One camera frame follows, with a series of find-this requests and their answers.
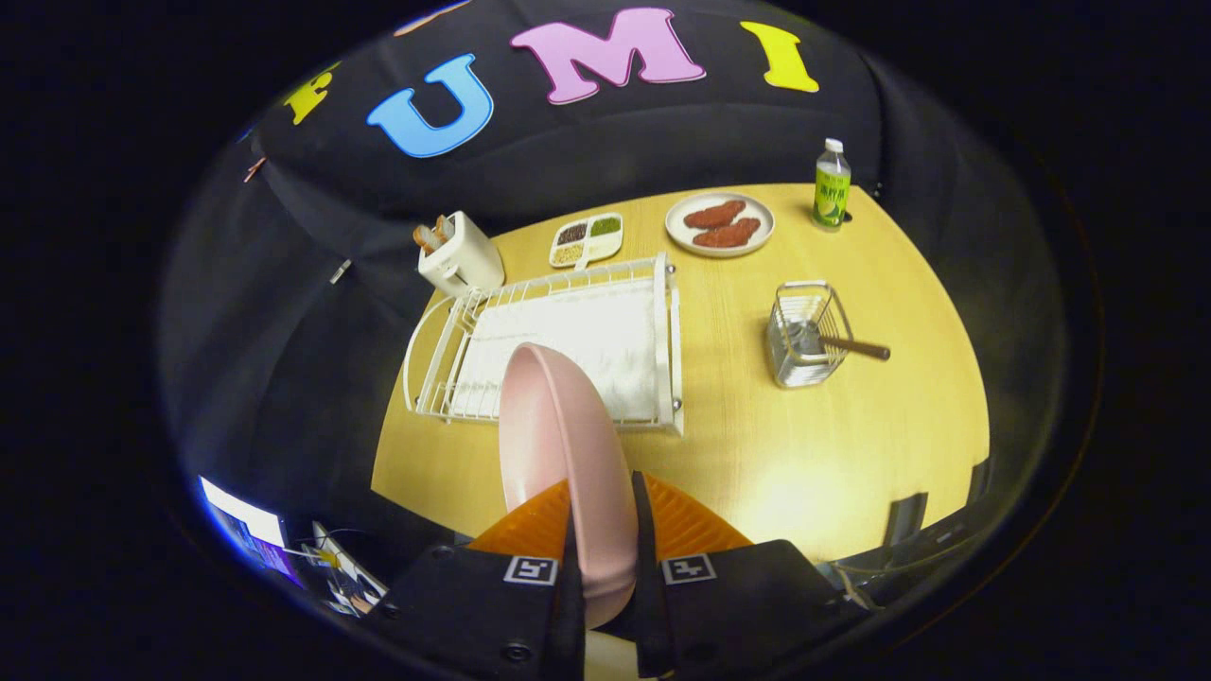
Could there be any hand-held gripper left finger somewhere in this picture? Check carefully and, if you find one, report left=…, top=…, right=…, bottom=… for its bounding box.
left=374, top=478, right=588, bottom=681

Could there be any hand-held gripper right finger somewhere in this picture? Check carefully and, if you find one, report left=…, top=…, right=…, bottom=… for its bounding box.
left=620, top=471, right=869, bottom=680

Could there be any pink plate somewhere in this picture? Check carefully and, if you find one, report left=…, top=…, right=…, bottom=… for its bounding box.
left=499, top=342, right=640, bottom=630

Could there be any white wire dish rack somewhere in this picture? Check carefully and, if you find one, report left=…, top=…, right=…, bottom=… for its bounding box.
left=403, top=251, right=684, bottom=438

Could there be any metal wire basket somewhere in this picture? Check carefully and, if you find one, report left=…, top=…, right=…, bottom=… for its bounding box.
left=766, top=280, right=855, bottom=390

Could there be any metal spoon with brown handle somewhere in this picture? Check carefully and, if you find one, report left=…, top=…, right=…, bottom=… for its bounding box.
left=799, top=322, right=892, bottom=362

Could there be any white compartment dish with beans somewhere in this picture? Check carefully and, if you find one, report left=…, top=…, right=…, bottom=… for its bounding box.
left=549, top=213, right=625, bottom=271

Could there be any white plate with meat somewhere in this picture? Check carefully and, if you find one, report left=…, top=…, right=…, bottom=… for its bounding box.
left=664, top=192, right=777, bottom=258

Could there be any bright lit screen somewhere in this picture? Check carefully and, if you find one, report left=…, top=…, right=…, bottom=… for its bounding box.
left=199, top=476, right=287, bottom=578

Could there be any white toaster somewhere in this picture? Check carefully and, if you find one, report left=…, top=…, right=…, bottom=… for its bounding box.
left=416, top=210, right=505, bottom=299

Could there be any red-brown meat piece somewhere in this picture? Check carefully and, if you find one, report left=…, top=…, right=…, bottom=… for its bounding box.
left=683, top=200, right=748, bottom=230
left=693, top=218, right=763, bottom=250

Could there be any green label drink bottle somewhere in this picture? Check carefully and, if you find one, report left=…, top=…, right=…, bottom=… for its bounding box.
left=812, top=138, right=852, bottom=233

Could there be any black backdrop cloth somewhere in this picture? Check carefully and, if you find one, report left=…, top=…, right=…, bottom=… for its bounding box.
left=156, top=0, right=1070, bottom=568

